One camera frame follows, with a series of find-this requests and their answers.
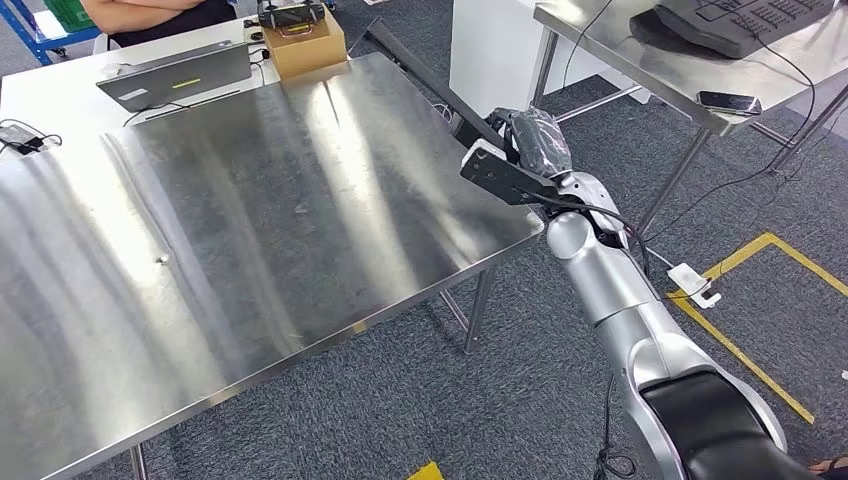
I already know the black plastic plate frame part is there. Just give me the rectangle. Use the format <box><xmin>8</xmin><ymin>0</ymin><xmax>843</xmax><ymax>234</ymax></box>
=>
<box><xmin>364</xmin><ymin>16</ymin><xmax>525</xmax><ymax>157</ymax></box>

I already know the stainless steel workbench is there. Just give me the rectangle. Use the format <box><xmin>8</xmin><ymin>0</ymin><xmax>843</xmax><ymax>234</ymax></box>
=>
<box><xmin>0</xmin><ymin>51</ymin><xmax>546</xmax><ymax>480</ymax></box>

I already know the blue metal shelf rack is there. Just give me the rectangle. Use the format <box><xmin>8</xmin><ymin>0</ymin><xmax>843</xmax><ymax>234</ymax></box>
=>
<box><xmin>0</xmin><ymin>0</ymin><xmax>101</xmax><ymax>68</ymax></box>

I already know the white cabinet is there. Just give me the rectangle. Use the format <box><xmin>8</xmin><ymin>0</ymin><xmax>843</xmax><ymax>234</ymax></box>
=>
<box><xmin>450</xmin><ymin>0</ymin><xmax>654</xmax><ymax>121</ymax></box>

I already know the brown cardboard box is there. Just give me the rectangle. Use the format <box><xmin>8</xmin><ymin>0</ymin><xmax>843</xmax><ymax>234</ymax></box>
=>
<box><xmin>261</xmin><ymin>6</ymin><xmax>349</xmax><ymax>82</ymax></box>

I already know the black handheld device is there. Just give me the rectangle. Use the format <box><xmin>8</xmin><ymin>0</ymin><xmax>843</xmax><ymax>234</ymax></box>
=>
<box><xmin>256</xmin><ymin>0</ymin><xmax>327</xmax><ymax>38</ymax></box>

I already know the white power strip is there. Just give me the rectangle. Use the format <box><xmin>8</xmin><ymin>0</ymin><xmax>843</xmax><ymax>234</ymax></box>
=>
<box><xmin>667</xmin><ymin>262</ymin><xmax>722</xmax><ymax>310</ymax></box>

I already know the stainless steel table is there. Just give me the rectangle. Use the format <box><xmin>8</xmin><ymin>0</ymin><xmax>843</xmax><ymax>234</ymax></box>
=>
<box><xmin>533</xmin><ymin>0</ymin><xmax>848</xmax><ymax>234</ymax></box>

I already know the grey laptop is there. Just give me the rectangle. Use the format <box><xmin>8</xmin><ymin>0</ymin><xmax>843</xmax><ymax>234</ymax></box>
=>
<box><xmin>95</xmin><ymin>40</ymin><xmax>254</xmax><ymax>114</ymax></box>

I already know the black smartphone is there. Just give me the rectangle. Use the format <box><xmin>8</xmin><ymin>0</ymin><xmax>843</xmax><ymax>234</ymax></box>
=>
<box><xmin>696</xmin><ymin>90</ymin><xmax>763</xmax><ymax>117</ymax></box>

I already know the white desk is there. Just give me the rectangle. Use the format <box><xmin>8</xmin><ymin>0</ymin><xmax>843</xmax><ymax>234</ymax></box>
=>
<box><xmin>0</xmin><ymin>13</ymin><xmax>286</xmax><ymax>170</ymax></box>

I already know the black power adapter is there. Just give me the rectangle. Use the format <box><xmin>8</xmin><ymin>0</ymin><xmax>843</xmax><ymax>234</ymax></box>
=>
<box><xmin>0</xmin><ymin>119</ymin><xmax>64</xmax><ymax>157</ymax></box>

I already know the green plastic bin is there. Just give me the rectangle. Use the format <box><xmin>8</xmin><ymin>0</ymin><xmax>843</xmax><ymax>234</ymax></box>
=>
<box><xmin>42</xmin><ymin>0</ymin><xmax>99</xmax><ymax>34</ymax></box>

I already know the black camera bracket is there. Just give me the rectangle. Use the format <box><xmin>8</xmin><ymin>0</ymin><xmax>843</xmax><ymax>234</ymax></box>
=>
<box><xmin>460</xmin><ymin>148</ymin><xmax>561</xmax><ymax>207</ymax></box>

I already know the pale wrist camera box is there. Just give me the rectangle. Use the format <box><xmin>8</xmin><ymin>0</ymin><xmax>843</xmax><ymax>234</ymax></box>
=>
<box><xmin>461</xmin><ymin>139</ymin><xmax>508</xmax><ymax>167</ymax></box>

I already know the black camera cable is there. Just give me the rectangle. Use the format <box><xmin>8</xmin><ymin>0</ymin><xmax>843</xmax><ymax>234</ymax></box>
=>
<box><xmin>523</xmin><ymin>192</ymin><xmax>654</xmax><ymax>280</ymax></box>

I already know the black hanging arm cable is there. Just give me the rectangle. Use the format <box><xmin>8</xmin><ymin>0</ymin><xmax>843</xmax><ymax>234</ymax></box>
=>
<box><xmin>591</xmin><ymin>374</ymin><xmax>639</xmax><ymax>480</ymax></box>

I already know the black floor cable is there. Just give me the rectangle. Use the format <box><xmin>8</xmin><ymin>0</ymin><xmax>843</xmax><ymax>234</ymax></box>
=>
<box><xmin>645</xmin><ymin>26</ymin><xmax>819</xmax><ymax>245</ymax></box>

